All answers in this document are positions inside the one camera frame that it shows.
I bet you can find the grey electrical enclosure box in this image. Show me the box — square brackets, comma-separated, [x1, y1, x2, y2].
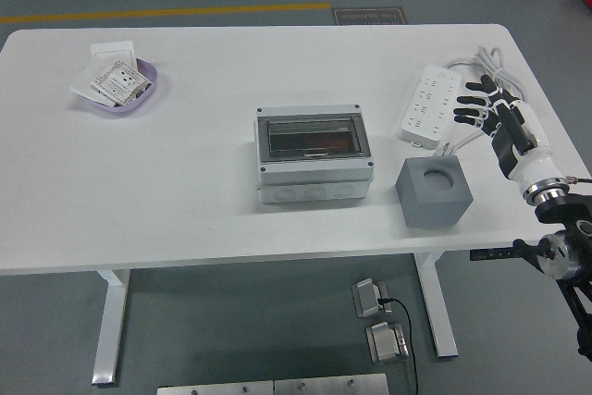
[253, 103, 375, 205]

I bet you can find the black pedal cable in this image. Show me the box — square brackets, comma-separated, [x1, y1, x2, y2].
[376, 296, 420, 395]

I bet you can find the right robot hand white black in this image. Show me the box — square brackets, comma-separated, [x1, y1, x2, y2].
[451, 73, 556, 195]

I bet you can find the clear hinged box lid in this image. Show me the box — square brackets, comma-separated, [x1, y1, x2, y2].
[259, 115, 369, 165]

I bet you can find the white table leg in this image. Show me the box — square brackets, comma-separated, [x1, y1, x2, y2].
[91, 268, 131, 387]
[413, 251, 459, 359]

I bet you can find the plain white square wall plate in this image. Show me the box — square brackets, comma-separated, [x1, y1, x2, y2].
[89, 41, 139, 72]

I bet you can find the orange cylinder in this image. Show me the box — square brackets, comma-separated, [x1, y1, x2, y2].
[304, 131, 353, 150]

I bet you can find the purple tray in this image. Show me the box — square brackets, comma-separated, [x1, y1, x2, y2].
[76, 57, 160, 117]

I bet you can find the grey cube with round hole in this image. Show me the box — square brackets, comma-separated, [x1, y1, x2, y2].
[395, 154, 474, 229]

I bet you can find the silver foot pedal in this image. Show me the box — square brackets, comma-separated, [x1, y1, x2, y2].
[364, 321, 411, 364]
[351, 278, 394, 319]

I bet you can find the white power strip cord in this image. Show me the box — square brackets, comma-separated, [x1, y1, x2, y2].
[432, 45, 528, 158]

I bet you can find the white power strip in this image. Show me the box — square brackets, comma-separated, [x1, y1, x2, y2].
[400, 64, 463, 149]

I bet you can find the long metal base plate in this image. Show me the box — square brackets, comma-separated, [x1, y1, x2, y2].
[156, 380, 275, 395]

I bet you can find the printed white socket panel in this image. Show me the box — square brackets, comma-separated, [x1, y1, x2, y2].
[90, 59, 154, 107]

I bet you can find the white wall plate tilted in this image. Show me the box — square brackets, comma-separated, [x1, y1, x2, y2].
[69, 60, 117, 107]

